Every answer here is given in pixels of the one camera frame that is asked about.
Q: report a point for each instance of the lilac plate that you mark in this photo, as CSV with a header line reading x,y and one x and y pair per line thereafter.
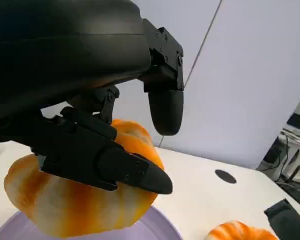
x,y
160,228

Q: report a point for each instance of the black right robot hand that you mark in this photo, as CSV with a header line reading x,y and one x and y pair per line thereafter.
x,y
287,220

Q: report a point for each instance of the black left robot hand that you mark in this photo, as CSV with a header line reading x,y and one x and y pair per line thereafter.
x,y
65,50

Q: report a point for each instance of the orange and white bread roll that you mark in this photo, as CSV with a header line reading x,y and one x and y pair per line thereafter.
x,y
77,212
237,231

